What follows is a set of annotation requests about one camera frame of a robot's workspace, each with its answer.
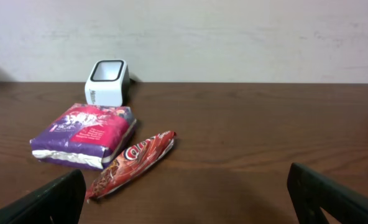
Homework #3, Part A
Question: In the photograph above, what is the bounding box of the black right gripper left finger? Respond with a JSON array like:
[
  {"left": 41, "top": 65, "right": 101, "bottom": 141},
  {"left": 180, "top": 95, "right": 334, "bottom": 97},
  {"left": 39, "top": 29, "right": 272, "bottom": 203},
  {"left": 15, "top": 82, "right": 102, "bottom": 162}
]
[{"left": 0, "top": 169, "right": 86, "bottom": 224}]

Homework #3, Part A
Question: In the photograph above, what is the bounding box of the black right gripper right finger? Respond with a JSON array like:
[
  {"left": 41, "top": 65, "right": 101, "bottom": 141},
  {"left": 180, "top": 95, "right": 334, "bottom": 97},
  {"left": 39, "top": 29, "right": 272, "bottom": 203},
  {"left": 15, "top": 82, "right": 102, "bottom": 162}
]
[{"left": 287, "top": 162, "right": 368, "bottom": 224}]

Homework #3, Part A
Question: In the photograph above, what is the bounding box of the red chocolate bar wrapper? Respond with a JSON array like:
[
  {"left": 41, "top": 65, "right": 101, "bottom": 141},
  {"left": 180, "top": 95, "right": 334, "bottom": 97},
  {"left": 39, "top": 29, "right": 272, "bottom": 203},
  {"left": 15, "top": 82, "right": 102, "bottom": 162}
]
[{"left": 85, "top": 131, "right": 176, "bottom": 201}]

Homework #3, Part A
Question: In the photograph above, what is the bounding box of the purple pink tissue pack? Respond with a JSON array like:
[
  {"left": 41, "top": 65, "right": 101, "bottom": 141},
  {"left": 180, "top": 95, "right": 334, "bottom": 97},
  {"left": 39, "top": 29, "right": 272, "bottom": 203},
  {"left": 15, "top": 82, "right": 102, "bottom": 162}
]
[{"left": 30, "top": 103, "right": 137, "bottom": 170}]

